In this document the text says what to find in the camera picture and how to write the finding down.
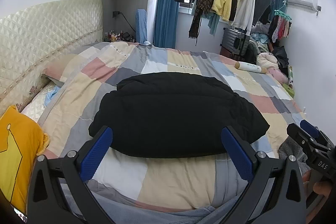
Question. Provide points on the pink pillow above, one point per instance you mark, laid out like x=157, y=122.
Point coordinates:
x=60, y=69

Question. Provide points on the brown plaid scarf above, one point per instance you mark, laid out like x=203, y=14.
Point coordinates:
x=202, y=7

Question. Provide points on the blue curtain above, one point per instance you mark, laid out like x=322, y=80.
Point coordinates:
x=166, y=23

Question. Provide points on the yellow cartoon pillow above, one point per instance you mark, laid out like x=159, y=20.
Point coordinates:
x=21, y=141

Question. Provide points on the cream quilted headboard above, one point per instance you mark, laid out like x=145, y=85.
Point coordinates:
x=33, y=37

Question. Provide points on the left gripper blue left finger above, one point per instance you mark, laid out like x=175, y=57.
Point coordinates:
x=46, y=201

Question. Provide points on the nightstand clutter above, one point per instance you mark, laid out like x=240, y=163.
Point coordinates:
x=111, y=36

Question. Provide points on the blue jeans legs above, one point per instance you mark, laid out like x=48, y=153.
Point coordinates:
x=109, y=200

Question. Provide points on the person's right hand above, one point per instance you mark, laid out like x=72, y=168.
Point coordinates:
x=320, y=188

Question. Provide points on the black puffer jacket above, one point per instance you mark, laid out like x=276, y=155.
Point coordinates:
x=171, y=115

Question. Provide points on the white hoodie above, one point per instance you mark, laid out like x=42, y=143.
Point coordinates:
x=244, y=15

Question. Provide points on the white cylindrical bolster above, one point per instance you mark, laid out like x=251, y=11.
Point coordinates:
x=250, y=67

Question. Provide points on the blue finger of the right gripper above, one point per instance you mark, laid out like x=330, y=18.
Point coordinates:
x=309, y=128

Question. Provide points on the green sock hanger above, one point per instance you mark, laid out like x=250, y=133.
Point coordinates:
x=280, y=25

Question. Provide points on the pile of clothes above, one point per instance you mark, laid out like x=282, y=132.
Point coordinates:
x=261, y=52

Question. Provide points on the dark grey suitcase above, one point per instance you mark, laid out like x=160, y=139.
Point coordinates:
x=234, y=44

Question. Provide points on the teal hanging garment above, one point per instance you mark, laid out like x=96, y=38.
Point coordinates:
x=211, y=16

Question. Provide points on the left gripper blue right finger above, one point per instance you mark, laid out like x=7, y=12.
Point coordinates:
x=274, y=193

